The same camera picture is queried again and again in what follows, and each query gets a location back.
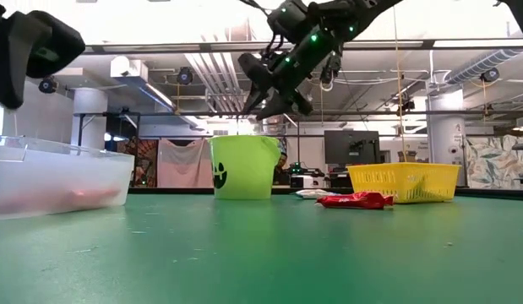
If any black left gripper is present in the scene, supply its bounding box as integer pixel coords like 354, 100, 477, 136
0, 3, 87, 111

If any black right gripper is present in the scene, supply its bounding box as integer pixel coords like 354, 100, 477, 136
237, 29, 345, 122

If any red KitKat candy bar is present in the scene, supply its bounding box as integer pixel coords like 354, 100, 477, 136
0, 192, 59, 215
314, 191, 395, 211

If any lime green halloween bucket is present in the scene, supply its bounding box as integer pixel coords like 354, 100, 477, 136
208, 134, 282, 201

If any white blue Hershey's candy bar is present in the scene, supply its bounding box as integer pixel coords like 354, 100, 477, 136
293, 188, 340, 200

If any person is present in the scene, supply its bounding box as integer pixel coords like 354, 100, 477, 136
274, 151, 290, 186

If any white box device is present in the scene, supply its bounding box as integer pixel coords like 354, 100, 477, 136
288, 173, 317, 190

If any white round pillar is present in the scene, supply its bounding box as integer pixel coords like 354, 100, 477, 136
70, 87, 109, 151
425, 88, 467, 187

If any black computer monitor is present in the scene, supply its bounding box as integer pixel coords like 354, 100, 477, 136
323, 129, 381, 166

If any pink hanging cloth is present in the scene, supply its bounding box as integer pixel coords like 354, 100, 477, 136
156, 138, 215, 189

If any clear plastic bin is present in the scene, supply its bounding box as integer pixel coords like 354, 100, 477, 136
0, 134, 135, 220

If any yellow plastic basket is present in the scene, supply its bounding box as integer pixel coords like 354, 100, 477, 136
346, 162, 461, 204

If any green table mat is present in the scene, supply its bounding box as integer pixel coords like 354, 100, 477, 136
0, 193, 523, 304

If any black ceiling camera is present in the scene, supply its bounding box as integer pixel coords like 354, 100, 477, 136
480, 67, 501, 84
37, 75, 59, 95
176, 66, 194, 85

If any yellow hanging cord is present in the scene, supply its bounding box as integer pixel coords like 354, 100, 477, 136
391, 6, 408, 164

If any dark patterned wall hanging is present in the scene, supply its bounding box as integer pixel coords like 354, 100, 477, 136
117, 137, 159, 188

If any silver ventilation duct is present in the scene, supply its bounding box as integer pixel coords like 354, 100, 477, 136
444, 47, 523, 85

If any leaf-patterned wall panel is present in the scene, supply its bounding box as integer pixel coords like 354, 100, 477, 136
466, 134, 523, 189

